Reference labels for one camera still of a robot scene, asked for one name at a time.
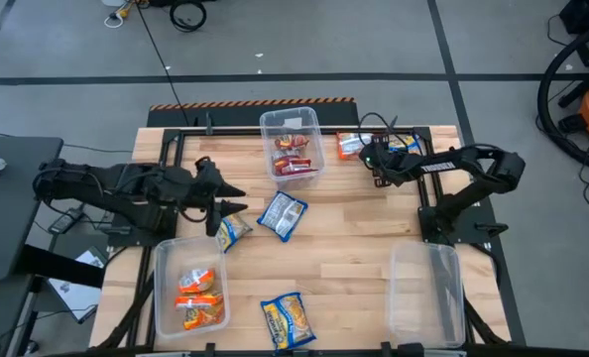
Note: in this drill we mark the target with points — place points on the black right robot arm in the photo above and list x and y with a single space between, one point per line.
473 163

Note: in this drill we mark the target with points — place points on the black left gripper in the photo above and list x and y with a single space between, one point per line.
198 193

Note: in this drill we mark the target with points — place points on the black desk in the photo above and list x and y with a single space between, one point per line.
12 223

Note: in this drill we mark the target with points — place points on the black hazard-striped floor mat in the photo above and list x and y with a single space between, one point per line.
235 116

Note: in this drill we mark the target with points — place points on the orange Maruchan noodle pack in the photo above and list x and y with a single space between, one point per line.
200 300
202 320
196 281
349 146

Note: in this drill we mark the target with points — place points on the blue Maruchan noodle pack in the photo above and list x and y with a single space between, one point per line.
235 230
288 320
282 215
408 145

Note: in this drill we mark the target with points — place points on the red Maruchan noodle pack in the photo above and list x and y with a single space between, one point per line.
290 142
287 160
299 171

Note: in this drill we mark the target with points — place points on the black desk crossbar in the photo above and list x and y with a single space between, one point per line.
61 265

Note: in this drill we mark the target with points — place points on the black equipment case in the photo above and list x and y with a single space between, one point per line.
587 12

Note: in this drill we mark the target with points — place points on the clear plastic bin with label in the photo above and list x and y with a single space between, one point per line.
292 121

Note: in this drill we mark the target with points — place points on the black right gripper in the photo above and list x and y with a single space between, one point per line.
386 163

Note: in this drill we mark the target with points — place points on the white paper sheets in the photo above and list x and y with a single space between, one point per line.
76 292

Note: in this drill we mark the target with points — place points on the black power adapter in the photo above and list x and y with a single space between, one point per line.
64 222

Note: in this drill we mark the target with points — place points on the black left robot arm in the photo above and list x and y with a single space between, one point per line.
101 191

